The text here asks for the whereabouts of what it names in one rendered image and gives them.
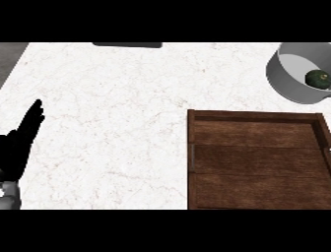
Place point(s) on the dark green squash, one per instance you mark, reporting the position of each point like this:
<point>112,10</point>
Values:
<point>318,79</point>

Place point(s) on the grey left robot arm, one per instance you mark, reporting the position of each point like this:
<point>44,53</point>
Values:
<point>6,198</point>

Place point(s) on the dark flat object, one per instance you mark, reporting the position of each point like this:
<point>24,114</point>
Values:
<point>127,44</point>

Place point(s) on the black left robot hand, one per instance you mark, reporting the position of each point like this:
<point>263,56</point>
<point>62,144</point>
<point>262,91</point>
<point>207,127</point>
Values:
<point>15,147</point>

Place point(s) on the grey metal pot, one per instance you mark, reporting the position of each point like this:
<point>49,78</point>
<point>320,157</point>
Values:
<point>296,78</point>

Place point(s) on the brown wooden tray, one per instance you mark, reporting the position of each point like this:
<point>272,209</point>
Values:
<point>263,164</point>

